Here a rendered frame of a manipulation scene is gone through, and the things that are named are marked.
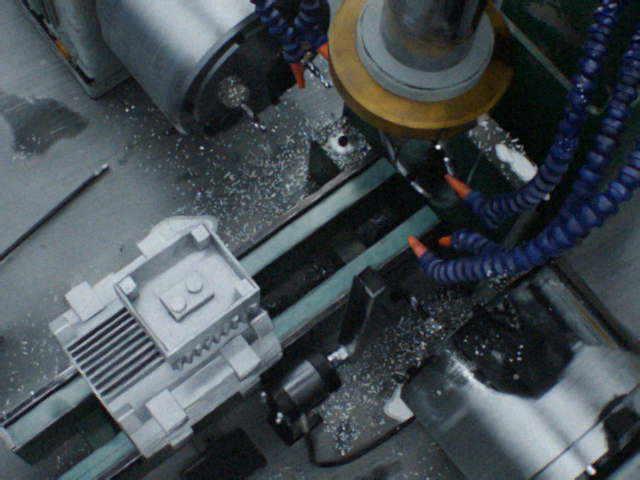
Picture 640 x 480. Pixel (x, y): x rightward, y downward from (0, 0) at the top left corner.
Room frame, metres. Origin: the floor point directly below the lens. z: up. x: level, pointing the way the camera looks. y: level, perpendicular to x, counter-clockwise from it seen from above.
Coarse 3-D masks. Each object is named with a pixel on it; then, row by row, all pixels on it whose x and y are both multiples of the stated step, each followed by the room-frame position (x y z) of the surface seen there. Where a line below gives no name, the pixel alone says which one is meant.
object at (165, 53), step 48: (96, 0) 0.72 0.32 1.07; (144, 0) 0.68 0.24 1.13; (192, 0) 0.68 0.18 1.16; (240, 0) 0.68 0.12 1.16; (288, 0) 0.70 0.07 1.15; (144, 48) 0.64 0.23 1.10; (192, 48) 0.62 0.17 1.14; (240, 48) 0.64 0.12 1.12; (192, 96) 0.59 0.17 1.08; (240, 96) 0.60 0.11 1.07
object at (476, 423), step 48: (528, 288) 0.37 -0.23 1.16; (576, 288) 0.39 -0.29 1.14; (432, 336) 0.33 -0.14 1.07; (480, 336) 0.31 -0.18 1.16; (528, 336) 0.32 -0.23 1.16; (576, 336) 0.33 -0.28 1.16; (624, 336) 0.34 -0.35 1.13; (432, 384) 0.27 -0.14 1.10; (480, 384) 0.27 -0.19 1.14; (528, 384) 0.27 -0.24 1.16; (576, 384) 0.27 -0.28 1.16; (624, 384) 0.28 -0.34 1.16; (432, 432) 0.23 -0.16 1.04; (480, 432) 0.22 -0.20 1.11; (528, 432) 0.22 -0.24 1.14; (576, 432) 0.22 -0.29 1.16; (624, 432) 0.23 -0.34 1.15
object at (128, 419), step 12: (264, 312) 0.33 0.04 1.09; (60, 324) 0.29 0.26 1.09; (252, 324) 0.32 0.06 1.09; (264, 324) 0.32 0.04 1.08; (60, 336) 0.27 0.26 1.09; (72, 336) 0.28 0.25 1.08; (120, 408) 0.21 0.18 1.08; (132, 408) 0.21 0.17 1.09; (120, 420) 0.19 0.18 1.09; (132, 420) 0.19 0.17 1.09; (132, 432) 0.18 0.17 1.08
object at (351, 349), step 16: (368, 272) 0.33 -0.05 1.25; (352, 288) 0.33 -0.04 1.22; (368, 288) 0.32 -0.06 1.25; (384, 288) 0.32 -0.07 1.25; (352, 304) 0.32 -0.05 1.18; (368, 304) 0.31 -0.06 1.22; (352, 320) 0.32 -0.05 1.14; (368, 320) 0.31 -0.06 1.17; (352, 336) 0.32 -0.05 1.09; (368, 336) 0.32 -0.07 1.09; (352, 352) 0.31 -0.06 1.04
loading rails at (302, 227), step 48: (336, 192) 0.56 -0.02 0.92; (384, 192) 0.59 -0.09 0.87; (288, 240) 0.49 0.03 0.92; (336, 240) 0.52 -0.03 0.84; (384, 240) 0.50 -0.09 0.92; (432, 240) 0.52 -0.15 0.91; (336, 288) 0.43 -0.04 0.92; (288, 336) 0.35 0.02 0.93; (48, 384) 0.25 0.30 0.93; (0, 432) 0.18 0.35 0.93; (48, 432) 0.20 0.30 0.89; (96, 432) 0.21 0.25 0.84
